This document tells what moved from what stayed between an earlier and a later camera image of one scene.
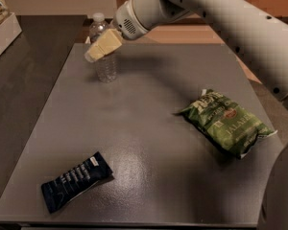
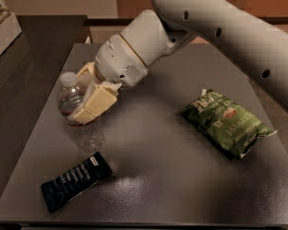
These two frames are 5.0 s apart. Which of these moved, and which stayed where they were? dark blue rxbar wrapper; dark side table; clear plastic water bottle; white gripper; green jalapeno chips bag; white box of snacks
Moved: white gripper; clear plastic water bottle
Stayed: white box of snacks; dark blue rxbar wrapper; green jalapeno chips bag; dark side table
